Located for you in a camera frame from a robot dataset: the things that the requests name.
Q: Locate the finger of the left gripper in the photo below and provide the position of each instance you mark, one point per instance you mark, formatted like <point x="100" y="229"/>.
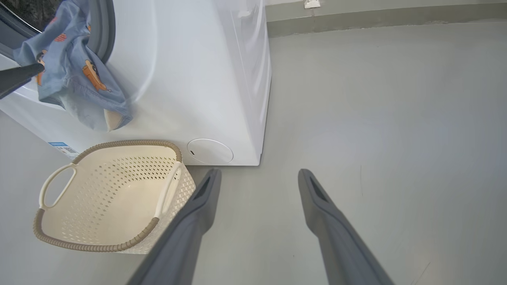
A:
<point x="16" y="79"/>

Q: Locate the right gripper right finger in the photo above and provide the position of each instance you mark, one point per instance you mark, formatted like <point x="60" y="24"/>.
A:
<point x="340" y="249"/>

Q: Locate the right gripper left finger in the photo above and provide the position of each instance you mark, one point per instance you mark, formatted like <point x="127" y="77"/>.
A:
<point x="178" y="249"/>

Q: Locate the blue cartoon print garment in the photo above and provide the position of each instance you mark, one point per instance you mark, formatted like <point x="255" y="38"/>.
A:
<point x="71" y="59"/>

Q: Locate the washing machine drum interior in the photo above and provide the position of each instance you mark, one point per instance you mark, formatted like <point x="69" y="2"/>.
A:
<point x="27" y="10"/>

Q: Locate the white front-load washing machine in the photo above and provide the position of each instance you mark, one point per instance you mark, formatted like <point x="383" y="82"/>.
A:
<point x="190" y="79"/>

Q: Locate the cream perforated laundry basket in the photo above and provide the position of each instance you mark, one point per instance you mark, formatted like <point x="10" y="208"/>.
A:
<point x="111" y="198"/>

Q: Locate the blue energy label sticker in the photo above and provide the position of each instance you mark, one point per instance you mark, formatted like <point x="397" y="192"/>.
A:
<point x="63" y="149"/>

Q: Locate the round white drain filter cover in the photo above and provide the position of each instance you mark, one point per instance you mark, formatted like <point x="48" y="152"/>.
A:
<point x="210" y="151"/>

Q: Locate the white wall outlet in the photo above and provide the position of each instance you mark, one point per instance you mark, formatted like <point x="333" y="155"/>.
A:
<point x="311" y="4"/>

